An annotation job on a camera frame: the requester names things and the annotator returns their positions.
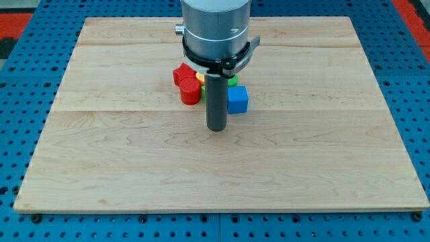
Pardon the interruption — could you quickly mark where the red cylinder block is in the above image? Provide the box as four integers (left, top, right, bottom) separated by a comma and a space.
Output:
179, 77, 201, 105

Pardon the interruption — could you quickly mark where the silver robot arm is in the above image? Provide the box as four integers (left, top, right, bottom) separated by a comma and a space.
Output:
175, 0, 260, 132

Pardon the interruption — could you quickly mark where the wooden board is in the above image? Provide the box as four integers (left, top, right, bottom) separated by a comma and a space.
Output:
14, 17, 429, 214

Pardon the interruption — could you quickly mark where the blue cube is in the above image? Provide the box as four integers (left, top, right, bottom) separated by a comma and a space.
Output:
228, 86, 249, 114

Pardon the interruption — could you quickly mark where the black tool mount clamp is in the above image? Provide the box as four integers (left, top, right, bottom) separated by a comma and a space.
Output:
182, 36, 261, 79

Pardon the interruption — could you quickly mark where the yellow block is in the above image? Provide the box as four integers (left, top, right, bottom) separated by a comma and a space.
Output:
196, 73, 205, 86

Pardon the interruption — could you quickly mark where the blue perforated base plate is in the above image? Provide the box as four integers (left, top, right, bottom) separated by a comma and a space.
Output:
1, 0, 429, 241

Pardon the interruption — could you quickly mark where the green block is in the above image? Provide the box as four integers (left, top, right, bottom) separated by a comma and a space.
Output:
201, 86, 206, 102
228, 75, 239, 87

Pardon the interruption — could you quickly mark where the red angular block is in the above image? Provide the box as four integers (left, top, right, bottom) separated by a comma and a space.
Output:
172, 63, 196, 86

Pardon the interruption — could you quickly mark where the green block right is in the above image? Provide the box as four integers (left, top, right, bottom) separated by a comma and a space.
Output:
228, 75, 239, 87

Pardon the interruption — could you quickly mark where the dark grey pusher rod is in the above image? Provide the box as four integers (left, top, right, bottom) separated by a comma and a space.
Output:
205, 75, 228, 132

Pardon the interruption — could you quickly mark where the green block left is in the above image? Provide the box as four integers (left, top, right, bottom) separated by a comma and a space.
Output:
201, 86, 206, 102

